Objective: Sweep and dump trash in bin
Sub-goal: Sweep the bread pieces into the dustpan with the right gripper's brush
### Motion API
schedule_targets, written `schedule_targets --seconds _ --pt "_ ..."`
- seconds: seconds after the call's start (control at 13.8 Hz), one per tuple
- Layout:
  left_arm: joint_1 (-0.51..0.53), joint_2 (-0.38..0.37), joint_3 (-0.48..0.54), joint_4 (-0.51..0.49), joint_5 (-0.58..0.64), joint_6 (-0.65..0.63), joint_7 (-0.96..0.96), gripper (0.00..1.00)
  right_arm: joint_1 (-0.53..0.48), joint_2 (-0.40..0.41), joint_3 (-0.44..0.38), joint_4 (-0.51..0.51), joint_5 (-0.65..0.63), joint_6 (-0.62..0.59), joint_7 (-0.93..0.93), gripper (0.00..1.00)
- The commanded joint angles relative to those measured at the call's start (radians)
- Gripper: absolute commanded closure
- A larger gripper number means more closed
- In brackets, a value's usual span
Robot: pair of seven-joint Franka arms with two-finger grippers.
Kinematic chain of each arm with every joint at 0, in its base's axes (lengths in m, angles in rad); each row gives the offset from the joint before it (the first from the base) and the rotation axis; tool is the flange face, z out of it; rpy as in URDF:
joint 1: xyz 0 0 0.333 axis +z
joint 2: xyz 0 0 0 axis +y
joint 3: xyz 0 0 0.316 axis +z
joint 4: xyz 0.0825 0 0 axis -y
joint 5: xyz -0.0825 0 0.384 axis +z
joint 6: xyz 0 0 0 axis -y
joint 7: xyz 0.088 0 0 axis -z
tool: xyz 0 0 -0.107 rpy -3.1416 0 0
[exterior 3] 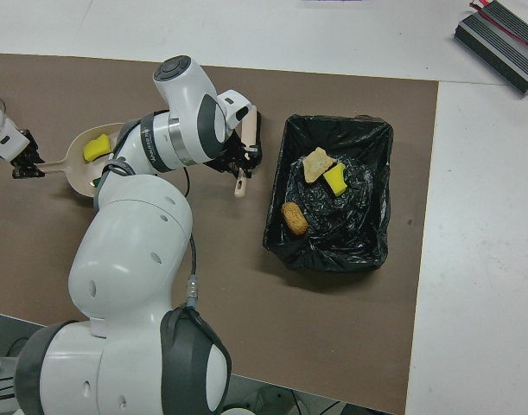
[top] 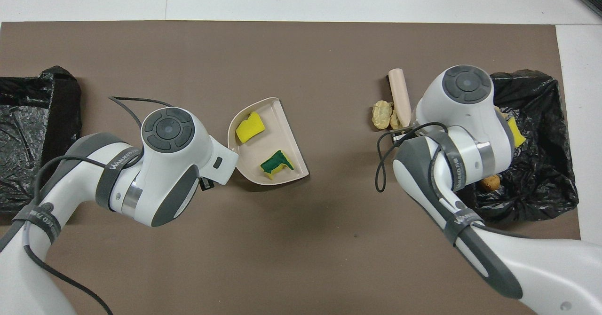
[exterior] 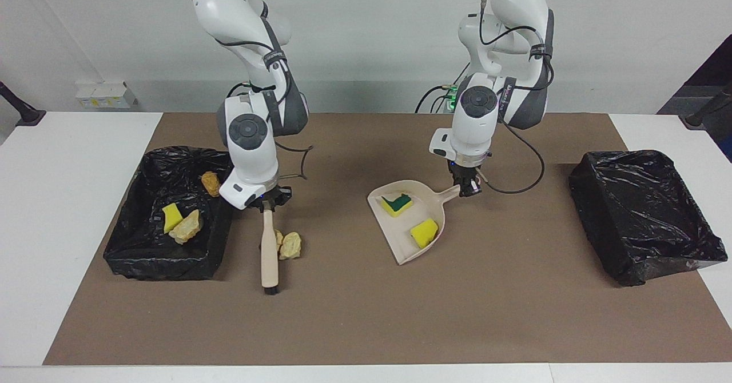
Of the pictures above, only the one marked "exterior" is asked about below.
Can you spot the large yellow sponge piece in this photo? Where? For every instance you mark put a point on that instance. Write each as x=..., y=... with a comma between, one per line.
x=424, y=233

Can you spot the striped toy croissant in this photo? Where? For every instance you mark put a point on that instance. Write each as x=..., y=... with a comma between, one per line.
x=187, y=228

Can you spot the small yellow sponge piece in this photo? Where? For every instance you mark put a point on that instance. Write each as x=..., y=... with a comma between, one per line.
x=171, y=217

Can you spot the brown table mat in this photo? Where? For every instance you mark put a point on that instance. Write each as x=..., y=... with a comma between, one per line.
x=354, y=326

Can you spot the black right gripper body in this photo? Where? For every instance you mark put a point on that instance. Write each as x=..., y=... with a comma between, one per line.
x=273, y=194

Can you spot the green and yellow sponge piece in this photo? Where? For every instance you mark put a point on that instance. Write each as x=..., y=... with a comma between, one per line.
x=397, y=204

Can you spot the beige plastic dustpan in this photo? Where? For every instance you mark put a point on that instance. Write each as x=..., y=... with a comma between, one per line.
x=397, y=235

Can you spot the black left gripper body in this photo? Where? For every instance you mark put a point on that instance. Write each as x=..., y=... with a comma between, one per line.
x=468, y=170

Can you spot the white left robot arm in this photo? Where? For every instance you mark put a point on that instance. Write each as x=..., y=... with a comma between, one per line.
x=474, y=120

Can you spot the brown toy bread roll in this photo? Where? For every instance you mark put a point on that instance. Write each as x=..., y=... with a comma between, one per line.
x=211, y=184

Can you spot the black bag-lined bin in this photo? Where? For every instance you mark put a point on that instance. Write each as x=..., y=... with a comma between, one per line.
x=646, y=211
x=171, y=268

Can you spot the black camera stand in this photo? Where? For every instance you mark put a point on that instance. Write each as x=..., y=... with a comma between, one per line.
x=26, y=115
x=706, y=108

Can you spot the white wall socket box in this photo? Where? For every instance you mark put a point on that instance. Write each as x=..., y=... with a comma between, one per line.
x=106, y=94

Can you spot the beige hand brush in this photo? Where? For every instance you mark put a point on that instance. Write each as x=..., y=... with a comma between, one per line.
x=269, y=257

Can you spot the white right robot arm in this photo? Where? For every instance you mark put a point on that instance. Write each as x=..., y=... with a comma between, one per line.
x=251, y=143

